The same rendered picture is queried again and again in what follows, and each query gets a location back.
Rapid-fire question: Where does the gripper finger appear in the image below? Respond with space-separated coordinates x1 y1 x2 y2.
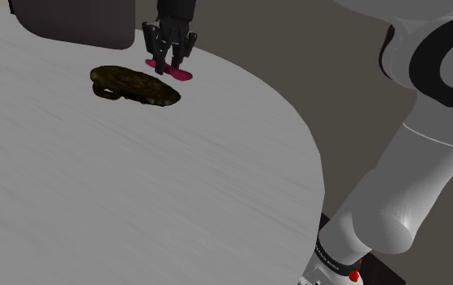
170 32 199 70
141 21 172 76

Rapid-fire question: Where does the pink utensil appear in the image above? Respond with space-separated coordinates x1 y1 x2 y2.
144 57 194 83

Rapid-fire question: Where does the dark olive flat pan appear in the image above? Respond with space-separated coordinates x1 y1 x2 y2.
89 65 182 108

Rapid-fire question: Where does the grey round table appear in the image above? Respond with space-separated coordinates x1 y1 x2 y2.
0 0 327 285

